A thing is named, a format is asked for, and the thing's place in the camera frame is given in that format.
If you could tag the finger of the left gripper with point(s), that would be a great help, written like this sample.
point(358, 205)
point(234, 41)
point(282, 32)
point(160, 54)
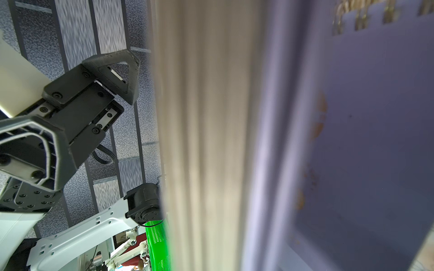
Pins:
point(103, 67)

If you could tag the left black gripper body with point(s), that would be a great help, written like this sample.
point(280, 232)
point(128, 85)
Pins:
point(47, 143)

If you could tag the purple calendar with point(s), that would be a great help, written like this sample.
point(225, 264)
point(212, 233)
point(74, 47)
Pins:
point(296, 135)

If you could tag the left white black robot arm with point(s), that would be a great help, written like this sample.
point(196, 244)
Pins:
point(23, 206)

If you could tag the green lit panel outside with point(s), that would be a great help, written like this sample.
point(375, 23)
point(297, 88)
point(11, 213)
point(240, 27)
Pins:
point(159, 252)

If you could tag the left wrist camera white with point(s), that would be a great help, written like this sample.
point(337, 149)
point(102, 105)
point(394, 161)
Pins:
point(22, 84)

